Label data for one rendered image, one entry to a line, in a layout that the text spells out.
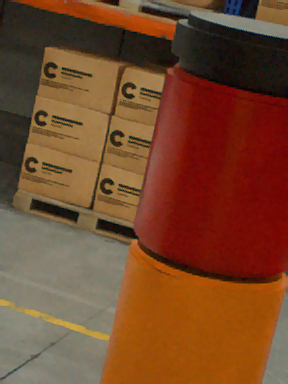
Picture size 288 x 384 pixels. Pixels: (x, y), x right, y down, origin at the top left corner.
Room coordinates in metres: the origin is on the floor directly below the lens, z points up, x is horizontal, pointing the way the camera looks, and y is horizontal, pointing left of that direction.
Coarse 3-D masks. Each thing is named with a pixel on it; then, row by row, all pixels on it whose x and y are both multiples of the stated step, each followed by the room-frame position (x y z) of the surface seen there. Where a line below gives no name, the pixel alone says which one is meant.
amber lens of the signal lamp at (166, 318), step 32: (128, 256) 0.35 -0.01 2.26; (160, 256) 0.34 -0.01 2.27; (128, 288) 0.34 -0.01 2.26; (160, 288) 0.33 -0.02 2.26; (192, 288) 0.32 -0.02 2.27; (224, 288) 0.33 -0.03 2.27; (256, 288) 0.33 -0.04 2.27; (128, 320) 0.33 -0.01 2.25; (160, 320) 0.33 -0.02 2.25; (192, 320) 0.32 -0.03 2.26; (224, 320) 0.32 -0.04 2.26; (256, 320) 0.33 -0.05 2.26; (128, 352) 0.33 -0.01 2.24; (160, 352) 0.33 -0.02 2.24; (192, 352) 0.32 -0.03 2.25; (224, 352) 0.33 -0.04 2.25; (256, 352) 0.33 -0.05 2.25
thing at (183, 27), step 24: (192, 24) 0.34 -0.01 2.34; (216, 24) 0.33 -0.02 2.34; (240, 24) 0.34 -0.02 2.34; (264, 24) 0.36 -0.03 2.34; (192, 48) 0.33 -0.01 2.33; (216, 48) 0.33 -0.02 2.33; (240, 48) 0.32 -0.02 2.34; (264, 48) 0.32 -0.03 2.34; (216, 72) 0.33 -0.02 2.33; (240, 72) 0.32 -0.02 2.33; (264, 72) 0.32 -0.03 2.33
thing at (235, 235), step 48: (192, 96) 0.33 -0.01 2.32; (240, 96) 0.33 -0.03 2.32; (192, 144) 0.33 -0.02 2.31; (240, 144) 0.32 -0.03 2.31; (144, 192) 0.34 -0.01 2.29; (192, 192) 0.33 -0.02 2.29; (240, 192) 0.32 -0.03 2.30; (144, 240) 0.34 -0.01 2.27; (192, 240) 0.32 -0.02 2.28; (240, 240) 0.32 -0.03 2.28
